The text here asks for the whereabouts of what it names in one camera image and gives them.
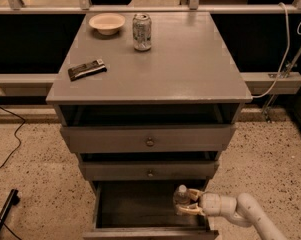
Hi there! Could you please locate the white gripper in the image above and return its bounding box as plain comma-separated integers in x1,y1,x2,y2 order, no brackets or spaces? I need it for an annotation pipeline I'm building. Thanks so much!
176,189,225,217

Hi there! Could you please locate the clear plastic water bottle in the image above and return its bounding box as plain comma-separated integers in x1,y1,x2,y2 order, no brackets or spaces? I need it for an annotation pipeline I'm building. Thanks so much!
173,185,191,215

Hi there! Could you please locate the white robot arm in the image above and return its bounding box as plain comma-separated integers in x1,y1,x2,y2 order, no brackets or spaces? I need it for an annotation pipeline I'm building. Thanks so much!
173,185,288,240

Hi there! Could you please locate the grey middle drawer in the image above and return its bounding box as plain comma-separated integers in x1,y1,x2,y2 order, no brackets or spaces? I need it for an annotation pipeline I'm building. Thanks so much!
79,161,219,181

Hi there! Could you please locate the grey top drawer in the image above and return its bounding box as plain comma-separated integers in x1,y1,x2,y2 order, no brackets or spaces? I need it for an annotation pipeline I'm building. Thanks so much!
60,125,235,153

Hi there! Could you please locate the grey open bottom drawer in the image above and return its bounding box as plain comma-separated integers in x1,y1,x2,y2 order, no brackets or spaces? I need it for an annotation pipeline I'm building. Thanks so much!
83,181,219,240

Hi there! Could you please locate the grey wooden drawer cabinet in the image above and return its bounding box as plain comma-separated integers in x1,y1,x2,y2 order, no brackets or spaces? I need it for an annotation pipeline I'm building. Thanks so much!
45,11,254,240

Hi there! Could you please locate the black snack bar wrapper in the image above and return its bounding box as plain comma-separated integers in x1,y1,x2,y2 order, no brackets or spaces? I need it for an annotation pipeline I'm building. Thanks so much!
68,59,107,81

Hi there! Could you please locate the black metal floor stand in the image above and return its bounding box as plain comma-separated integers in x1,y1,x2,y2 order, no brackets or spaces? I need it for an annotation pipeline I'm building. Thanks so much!
0,189,20,232

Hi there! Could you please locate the silver soda can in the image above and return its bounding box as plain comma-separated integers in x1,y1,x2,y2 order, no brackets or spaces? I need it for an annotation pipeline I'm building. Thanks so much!
132,13,152,51

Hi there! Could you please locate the white paper bowl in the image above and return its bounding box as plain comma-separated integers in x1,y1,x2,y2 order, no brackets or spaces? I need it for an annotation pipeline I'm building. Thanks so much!
89,13,125,36

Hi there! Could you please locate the black floor cable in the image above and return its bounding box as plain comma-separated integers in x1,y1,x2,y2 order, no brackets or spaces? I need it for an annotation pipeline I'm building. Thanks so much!
0,93,27,170

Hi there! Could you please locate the white cable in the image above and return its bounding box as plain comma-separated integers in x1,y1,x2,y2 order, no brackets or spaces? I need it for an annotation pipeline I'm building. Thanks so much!
252,2,292,100

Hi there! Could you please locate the metal railing frame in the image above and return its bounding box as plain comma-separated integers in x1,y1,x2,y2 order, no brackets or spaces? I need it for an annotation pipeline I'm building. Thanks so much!
0,0,301,14

